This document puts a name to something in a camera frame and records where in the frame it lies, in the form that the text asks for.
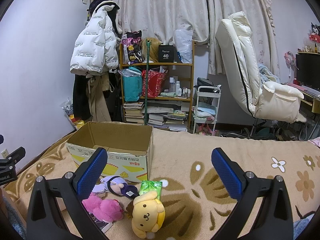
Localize black computer monitor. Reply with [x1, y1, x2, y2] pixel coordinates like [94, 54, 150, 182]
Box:
[296, 53, 320, 90]

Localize purple-haired doll plush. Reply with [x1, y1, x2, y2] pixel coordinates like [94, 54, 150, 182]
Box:
[92, 176, 139, 199]

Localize red shopping bag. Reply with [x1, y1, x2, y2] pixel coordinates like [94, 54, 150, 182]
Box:
[142, 69, 168, 98]

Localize floral beige curtain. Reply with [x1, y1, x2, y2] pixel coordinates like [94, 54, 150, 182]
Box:
[118, 0, 280, 76]

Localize yellow dog plush toy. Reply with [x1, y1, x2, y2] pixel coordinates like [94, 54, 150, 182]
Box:
[131, 191, 165, 239]

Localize black tissue pack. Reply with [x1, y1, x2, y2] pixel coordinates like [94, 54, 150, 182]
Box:
[89, 212, 113, 233]

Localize wooden bookshelf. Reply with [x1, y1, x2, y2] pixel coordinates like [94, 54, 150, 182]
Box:
[120, 44, 195, 129]

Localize green tissue pack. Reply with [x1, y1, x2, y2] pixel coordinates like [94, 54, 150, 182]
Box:
[139, 180, 162, 199]

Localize white rolling cart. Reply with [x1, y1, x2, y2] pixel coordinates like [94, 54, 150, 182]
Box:
[192, 85, 221, 136]

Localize pink bear plush toy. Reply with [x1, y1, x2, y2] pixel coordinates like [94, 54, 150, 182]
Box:
[82, 193, 124, 223]

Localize clear bag of toys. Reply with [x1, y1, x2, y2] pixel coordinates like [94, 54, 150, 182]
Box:
[60, 98, 85, 130]

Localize beige flower-pattern blanket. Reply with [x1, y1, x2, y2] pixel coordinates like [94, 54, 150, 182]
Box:
[4, 129, 319, 239]

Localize black box marked 40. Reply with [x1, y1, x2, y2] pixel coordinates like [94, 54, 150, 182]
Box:
[158, 45, 174, 63]

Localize white plastic bag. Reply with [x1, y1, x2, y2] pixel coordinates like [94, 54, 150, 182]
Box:
[174, 29, 193, 63]

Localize stack of books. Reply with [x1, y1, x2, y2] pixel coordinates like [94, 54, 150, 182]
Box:
[123, 101, 144, 124]

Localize open cardboard box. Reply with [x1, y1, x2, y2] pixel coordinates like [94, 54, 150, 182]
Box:
[67, 122, 153, 183]

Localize green pole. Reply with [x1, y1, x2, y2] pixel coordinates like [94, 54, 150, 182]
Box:
[144, 40, 151, 125]

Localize pink headphones on stand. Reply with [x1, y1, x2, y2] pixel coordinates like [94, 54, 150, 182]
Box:
[284, 51, 297, 79]

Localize beige trench coat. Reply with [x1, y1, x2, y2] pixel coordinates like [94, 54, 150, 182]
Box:
[87, 74, 111, 122]

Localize cream reclining chair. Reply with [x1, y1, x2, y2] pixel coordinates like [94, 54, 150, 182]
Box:
[215, 11, 306, 124]

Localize teal shopping bag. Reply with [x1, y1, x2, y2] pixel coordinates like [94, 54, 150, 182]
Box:
[123, 66, 143, 102]

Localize white puffer jacket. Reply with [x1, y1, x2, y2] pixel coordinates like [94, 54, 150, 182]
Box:
[70, 1, 122, 76]

